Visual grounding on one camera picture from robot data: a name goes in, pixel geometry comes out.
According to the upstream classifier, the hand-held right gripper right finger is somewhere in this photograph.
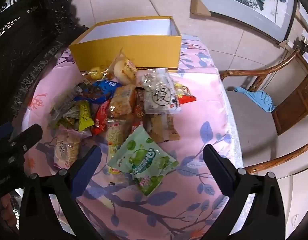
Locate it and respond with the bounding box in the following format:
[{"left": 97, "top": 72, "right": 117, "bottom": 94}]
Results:
[{"left": 201, "top": 144, "right": 286, "bottom": 240}]

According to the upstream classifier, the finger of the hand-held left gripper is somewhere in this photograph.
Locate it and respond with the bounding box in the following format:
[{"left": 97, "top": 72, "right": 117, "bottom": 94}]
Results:
[{"left": 0, "top": 122, "right": 43, "bottom": 167}]

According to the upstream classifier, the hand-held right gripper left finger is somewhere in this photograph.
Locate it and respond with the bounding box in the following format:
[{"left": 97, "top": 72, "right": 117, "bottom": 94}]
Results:
[{"left": 19, "top": 145, "right": 104, "bottom": 240}]

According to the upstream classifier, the red cartoon snack packet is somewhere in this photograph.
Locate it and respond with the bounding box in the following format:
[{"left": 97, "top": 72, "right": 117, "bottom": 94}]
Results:
[{"left": 172, "top": 81, "right": 197, "bottom": 104}]

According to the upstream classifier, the yellow cardboard box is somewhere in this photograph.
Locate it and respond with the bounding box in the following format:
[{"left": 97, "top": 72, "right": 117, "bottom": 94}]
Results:
[{"left": 68, "top": 16, "right": 182, "bottom": 74}]

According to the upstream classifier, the person's left forearm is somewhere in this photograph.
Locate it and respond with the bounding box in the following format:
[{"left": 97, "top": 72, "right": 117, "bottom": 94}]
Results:
[{"left": 0, "top": 194, "right": 21, "bottom": 233}]

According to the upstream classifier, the clear puffed rice packet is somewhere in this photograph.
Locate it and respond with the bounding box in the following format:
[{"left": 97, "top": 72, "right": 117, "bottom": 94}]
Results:
[{"left": 105, "top": 119, "right": 129, "bottom": 160}]

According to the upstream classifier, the silver clear snack packet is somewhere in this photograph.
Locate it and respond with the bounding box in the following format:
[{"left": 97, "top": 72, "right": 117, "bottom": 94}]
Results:
[{"left": 50, "top": 81, "right": 82, "bottom": 120}]

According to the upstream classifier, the pink floral tablecloth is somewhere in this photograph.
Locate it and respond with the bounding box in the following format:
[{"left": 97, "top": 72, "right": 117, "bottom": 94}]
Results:
[{"left": 20, "top": 34, "right": 244, "bottom": 240}]

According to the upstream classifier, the red stick snack packet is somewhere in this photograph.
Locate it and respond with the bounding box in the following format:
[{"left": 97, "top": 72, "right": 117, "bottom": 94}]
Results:
[{"left": 91, "top": 99, "right": 112, "bottom": 135}]

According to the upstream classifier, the wooden chair with grey cushion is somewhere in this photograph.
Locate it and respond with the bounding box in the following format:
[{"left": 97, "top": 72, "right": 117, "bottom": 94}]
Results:
[{"left": 219, "top": 47, "right": 308, "bottom": 174}]

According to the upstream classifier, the brown bar packet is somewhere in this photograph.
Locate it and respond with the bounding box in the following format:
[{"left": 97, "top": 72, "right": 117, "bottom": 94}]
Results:
[
  {"left": 166, "top": 114, "right": 180, "bottom": 141},
  {"left": 147, "top": 115, "right": 167, "bottom": 143}
]

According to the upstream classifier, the green apple-print snack packet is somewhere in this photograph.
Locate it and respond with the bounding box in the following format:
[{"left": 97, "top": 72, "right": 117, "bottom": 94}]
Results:
[{"left": 107, "top": 125, "right": 180, "bottom": 197}]

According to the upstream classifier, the orange rice cracker packet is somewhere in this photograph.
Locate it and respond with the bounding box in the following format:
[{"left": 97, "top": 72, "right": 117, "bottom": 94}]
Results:
[{"left": 108, "top": 84, "right": 137, "bottom": 117}]

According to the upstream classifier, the blue cloth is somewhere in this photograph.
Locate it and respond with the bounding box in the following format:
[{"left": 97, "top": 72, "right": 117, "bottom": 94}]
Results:
[{"left": 234, "top": 87, "right": 276, "bottom": 112}]

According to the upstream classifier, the red-brown snack packet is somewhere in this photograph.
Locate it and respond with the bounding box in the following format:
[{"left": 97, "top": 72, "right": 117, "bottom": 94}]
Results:
[{"left": 131, "top": 89, "right": 147, "bottom": 127}]

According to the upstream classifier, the blue snack packet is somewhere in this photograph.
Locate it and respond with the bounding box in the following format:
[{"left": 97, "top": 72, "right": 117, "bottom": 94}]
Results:
[{"left": 88, "top": 79, "right": 121, "bottom": 103}]

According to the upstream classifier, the white cabinet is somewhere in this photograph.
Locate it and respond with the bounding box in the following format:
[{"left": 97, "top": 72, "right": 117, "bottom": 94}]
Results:
[{"left": 251, "top": 165, "right": 308, "bottom": 240}]

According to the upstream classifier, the dark carved wooden cabinet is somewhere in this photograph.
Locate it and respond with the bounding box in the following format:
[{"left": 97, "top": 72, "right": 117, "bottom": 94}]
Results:
[{"left": 0, "top": 0, "right": 87, "bottom": 130}]

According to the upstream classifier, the clear candy packet round label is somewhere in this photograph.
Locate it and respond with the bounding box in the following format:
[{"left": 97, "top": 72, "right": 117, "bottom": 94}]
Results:
[{"left": 141, "top": 68, "right": 182, "bottom": 114}]

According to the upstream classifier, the clear bun packet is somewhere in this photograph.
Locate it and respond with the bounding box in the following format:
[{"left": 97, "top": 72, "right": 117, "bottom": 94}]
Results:
[{"left": 108, "top": 47, "right": 138, "bottom": 84}]

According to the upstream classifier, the cardboard corner protector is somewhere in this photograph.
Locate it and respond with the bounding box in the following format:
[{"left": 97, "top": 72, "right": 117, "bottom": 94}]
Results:
[{"left": 189, "top": 0, "right": 211, "bottom": 17}]

